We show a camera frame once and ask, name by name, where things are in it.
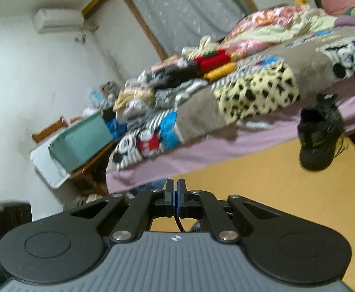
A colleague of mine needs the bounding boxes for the black sneaker far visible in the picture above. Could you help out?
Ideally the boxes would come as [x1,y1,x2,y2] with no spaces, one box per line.
[298,94,345,171]

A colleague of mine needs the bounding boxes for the folded yellow garment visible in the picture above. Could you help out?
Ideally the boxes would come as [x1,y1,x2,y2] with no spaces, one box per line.
[203,61,237,83]

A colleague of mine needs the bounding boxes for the white tray lid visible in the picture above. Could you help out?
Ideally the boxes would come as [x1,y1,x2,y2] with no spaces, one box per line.
[29,140,69,189]

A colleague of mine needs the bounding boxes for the wooden side table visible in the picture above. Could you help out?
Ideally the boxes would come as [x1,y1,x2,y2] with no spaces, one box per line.
[29,113,113,196]

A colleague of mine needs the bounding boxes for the floral cream quilt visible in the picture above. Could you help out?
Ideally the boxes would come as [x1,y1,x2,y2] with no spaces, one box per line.
[220,5,336,58]

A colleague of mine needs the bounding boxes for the black speckled shoelace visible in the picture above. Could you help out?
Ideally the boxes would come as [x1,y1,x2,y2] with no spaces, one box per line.
[174,216,185,233]

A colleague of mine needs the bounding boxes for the teal storage bin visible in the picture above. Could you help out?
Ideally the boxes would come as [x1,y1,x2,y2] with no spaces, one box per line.
[49,112,113,173]

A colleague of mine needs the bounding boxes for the white air conditioner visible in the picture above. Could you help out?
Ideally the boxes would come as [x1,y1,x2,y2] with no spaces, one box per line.
[33,9,84,33]

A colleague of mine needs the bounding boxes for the folded red clothes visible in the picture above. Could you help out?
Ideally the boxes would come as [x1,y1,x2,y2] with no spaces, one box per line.
[195,49,231,74]

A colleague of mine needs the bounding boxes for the cartoon patchwork blanket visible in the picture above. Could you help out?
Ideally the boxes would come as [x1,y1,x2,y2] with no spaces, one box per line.
[107,27,355,171]

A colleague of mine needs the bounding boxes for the purple bed sheet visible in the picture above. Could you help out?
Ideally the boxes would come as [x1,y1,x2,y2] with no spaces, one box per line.
[105,76,355,193]

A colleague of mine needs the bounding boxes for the folded grey striped clothes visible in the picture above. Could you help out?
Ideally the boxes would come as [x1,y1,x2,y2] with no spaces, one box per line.
[154,78,208,110]

